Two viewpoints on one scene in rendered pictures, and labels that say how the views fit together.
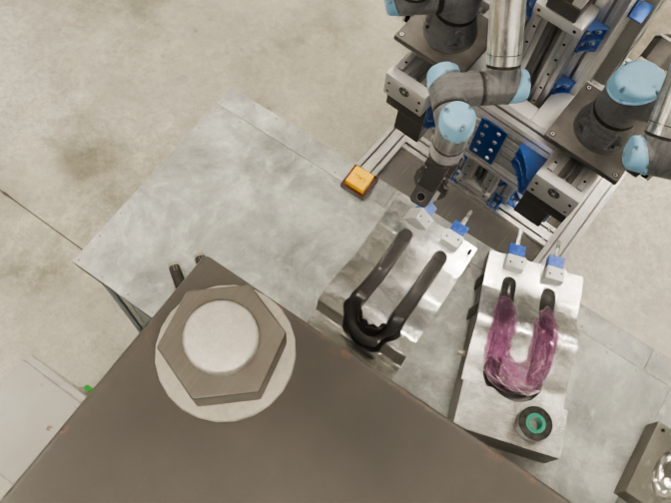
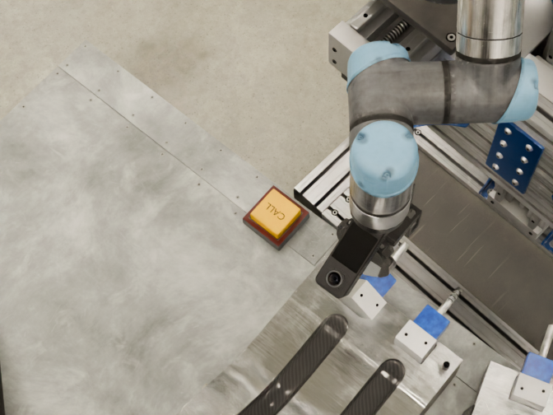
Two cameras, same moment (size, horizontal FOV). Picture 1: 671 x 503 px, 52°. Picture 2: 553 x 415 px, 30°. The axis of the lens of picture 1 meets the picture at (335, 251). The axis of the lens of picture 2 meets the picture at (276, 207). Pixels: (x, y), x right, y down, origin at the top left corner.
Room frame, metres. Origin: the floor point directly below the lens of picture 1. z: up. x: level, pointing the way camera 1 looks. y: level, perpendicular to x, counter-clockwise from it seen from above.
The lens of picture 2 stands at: (0.33, -0.26, 2.39)
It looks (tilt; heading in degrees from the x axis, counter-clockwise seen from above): 67 degrees down; 19
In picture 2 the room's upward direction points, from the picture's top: 6 degrees counter-clockwise
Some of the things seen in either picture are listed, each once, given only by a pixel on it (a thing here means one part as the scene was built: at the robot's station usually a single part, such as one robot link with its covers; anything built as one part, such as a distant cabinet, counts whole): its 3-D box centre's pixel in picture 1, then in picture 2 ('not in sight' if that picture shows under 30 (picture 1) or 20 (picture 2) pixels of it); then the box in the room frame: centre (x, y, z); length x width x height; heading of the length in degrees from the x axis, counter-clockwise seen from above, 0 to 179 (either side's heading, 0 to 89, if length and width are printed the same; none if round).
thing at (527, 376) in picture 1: (521, 342); not in sight; (0.52, -0.50, 0.90); 0.26 x 0.18 x 0.08; 170
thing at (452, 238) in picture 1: (459, 229); (434, 319); (0.82, -0.32, 0.89); 0.13 x 0.05 x 0.05; 153
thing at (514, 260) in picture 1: (516, 250); (539, 365); (0.79, -0.49, 0.86); 0.13 x 0.05 x 0.05; 170
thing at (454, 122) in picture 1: (453, 128); (383, 166); (0.85, -0.22, 1.31); 0.09 x 0.08 x 0.11; 14
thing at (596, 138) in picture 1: (609, 119); not in sight; (1.09, -0.65, 1.09); 0.15 x 0.15 x 0.10
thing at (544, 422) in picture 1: (533, 424); not in sight; (0.32, -0.52, 0.93); 0.08 x 0.08 x 0.04
